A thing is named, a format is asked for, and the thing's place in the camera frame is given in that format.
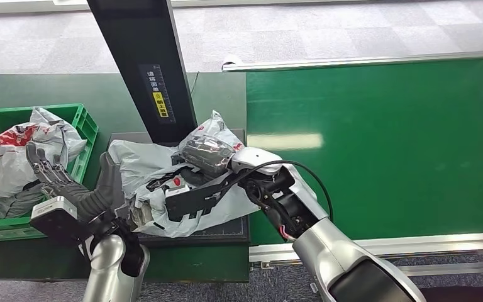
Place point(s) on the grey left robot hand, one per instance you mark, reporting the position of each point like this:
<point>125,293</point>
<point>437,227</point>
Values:
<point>54,175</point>

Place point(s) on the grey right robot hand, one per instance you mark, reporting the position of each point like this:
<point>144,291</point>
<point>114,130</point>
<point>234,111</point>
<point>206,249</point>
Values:
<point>206,154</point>

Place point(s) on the grey mailer bag black print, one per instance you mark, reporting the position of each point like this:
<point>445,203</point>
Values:
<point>150,160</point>

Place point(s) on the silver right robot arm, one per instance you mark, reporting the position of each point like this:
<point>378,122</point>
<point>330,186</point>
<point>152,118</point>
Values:
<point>329,254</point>

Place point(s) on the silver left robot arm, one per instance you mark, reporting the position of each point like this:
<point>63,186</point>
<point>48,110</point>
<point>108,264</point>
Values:
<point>108,266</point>

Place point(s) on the green plastic basket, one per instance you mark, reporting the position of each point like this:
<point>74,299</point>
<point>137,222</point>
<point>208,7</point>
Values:
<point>82,121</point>

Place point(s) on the black weighing scale with column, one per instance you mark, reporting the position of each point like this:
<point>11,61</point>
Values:
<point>141,62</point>

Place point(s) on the white mailer bag red print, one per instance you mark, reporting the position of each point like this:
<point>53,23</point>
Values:
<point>12,162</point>

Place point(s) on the plain grey mailer bag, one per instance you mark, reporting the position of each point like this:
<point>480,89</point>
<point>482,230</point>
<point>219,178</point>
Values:
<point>16,204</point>

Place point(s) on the green conveyor belt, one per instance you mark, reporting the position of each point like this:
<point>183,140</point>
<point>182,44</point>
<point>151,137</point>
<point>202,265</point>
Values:
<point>391,146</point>

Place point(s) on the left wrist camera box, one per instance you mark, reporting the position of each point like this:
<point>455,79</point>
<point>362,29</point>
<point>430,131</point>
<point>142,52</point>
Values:
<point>54,214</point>

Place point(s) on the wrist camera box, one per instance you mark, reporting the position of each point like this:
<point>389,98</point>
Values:
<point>54,214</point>
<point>187,204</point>

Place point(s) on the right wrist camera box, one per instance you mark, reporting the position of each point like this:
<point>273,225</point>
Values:
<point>187,204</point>

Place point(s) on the aluminium conveyor rail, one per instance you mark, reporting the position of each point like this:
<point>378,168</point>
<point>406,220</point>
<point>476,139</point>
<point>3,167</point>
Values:
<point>433,244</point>

